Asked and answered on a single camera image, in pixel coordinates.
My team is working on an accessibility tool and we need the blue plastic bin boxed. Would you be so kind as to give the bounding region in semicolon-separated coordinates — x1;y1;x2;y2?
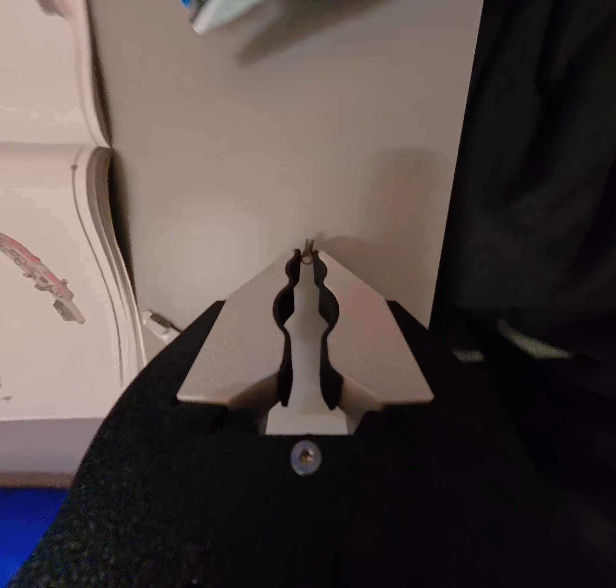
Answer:
0;487;68;588

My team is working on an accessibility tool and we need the small white toy brick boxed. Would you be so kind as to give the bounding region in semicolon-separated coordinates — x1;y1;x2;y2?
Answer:
141;310;183;343

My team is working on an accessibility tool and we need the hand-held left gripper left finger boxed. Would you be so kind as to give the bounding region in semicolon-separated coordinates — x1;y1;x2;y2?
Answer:
176;249;303;436

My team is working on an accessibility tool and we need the person's dark clothing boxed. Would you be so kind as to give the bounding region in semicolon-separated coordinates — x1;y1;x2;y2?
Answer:
428;0;616;588

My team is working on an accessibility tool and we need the white desk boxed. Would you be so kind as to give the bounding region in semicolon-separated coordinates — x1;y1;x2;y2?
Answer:
0;0;489;488

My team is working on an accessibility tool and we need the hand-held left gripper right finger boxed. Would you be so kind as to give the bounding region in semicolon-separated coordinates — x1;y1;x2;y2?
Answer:
312;250;435;434

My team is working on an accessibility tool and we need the open instruction booklet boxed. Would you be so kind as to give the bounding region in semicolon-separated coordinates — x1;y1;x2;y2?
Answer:
0;0;147;422

